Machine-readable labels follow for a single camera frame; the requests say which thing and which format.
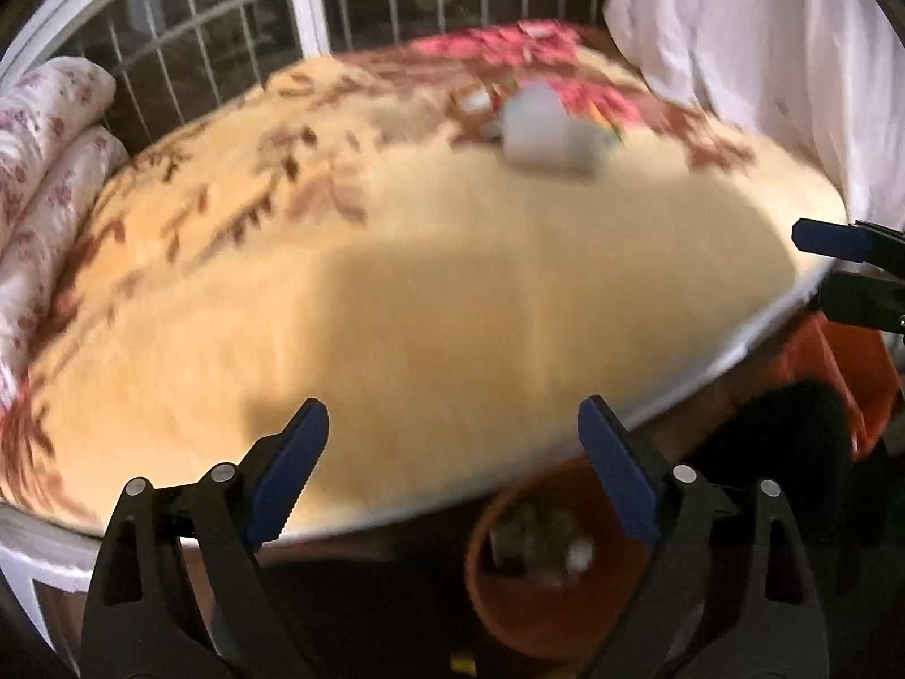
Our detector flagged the white bed frame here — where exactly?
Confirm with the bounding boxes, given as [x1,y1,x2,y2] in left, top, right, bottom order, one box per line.
[0,502,107,659]

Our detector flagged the grey crumpled wrapper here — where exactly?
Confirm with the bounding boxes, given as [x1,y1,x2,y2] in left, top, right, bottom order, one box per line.
[566,123,613,175]

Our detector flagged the folded pink floral quilt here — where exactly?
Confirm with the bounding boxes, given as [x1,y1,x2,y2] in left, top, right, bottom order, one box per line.
[0,57,132,411]

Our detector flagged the window with white grille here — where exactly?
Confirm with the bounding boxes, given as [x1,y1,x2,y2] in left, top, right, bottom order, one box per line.
[0,0,609,157]

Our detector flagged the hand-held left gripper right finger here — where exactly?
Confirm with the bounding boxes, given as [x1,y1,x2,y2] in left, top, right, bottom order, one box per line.
[578,396,830,679]

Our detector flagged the floral fleece blanket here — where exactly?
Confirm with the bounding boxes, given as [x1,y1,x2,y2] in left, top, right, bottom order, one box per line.
[0,21,853,539]

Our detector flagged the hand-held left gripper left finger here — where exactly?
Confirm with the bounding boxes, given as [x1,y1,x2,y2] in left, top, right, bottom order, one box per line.
[80,398,330,679]

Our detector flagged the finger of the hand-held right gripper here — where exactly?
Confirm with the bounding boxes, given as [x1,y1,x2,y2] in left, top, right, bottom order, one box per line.
[792,218,905,266]
[820,272,905,332]

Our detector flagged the white curtain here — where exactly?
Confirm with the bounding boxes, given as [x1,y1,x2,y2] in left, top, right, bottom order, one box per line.
[601,0,905,227]

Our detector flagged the green and white packet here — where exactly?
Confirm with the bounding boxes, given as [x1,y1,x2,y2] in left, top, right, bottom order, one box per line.
[490,501,568,568]

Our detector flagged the orange plastic bucket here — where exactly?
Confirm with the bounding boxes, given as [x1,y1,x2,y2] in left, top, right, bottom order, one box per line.
[463,463,652,655]

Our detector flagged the folded white cloth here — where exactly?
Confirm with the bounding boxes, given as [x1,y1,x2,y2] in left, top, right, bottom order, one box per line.
[498,85,575,168]

